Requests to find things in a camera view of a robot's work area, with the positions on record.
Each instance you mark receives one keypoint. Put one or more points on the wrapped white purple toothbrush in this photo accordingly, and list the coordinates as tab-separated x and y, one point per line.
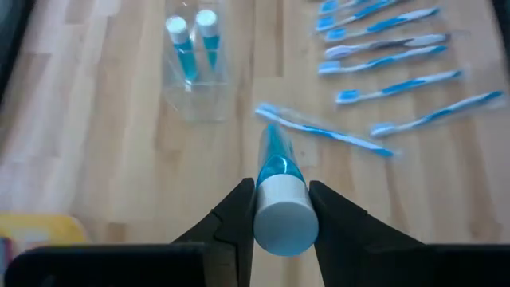
388	44

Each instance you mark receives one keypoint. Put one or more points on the black aluminium table frame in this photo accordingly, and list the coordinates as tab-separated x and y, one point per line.
8	40

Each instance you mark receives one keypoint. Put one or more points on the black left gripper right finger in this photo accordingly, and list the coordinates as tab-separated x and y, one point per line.
358	251

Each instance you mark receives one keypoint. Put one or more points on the yellow Lysol wipes canister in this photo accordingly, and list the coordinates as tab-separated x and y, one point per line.
40	229

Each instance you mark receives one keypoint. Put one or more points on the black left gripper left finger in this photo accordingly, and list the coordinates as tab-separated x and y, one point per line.
229	239

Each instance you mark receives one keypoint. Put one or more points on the clear acrylic organizer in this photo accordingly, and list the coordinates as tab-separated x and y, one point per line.
207	99

